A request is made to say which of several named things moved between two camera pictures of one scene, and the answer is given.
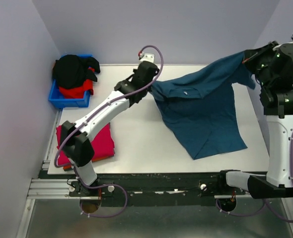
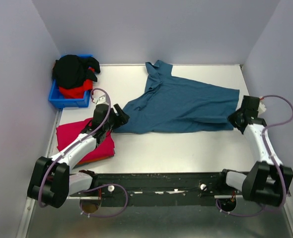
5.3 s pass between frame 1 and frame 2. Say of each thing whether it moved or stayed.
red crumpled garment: stayed
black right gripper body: moved
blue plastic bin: stayed
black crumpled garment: stayed
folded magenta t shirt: stayed
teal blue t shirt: moved
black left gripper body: moved
